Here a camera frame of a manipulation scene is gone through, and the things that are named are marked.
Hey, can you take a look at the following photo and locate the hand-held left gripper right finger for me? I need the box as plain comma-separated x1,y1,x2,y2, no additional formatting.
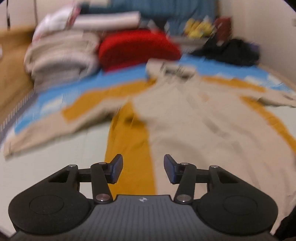
164,153,241,204

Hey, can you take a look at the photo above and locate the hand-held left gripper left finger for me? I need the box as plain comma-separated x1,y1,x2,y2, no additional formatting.
47,153,124,204

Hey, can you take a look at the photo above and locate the beige long-sleeve shirt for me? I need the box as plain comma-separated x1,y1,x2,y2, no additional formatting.
3,58,296,197

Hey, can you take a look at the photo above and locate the black clothes pile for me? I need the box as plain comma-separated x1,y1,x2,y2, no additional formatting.
191,38,260,66

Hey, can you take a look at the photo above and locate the blue and mustard printed bedsheet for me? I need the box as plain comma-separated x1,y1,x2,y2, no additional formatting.
0,53,296,234

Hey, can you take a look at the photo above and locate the red folded blanket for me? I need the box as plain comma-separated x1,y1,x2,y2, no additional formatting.
98,29,182,73

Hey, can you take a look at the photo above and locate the beige folded quilt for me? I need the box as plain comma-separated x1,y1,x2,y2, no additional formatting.
24,31,102,85

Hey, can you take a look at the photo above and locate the white shelf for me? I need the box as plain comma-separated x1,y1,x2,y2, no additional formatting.
173,36,210,45

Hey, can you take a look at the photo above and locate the yellow and orange plush toy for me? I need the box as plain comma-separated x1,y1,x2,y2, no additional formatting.
185,19,202,38

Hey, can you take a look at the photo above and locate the yellow bear plush toy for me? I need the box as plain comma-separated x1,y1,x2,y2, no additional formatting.
199,20,216,36

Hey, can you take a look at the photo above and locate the pale folded cloth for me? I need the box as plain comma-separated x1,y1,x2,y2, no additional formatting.
74,11,141,31

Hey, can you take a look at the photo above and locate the dark red cushion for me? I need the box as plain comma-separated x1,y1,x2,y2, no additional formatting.
214,17,232,40

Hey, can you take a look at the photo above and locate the teal blue cloth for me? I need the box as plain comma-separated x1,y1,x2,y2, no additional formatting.
79,0,219,36

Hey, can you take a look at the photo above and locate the white and red cloth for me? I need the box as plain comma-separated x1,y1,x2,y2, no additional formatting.
33,6,81,41

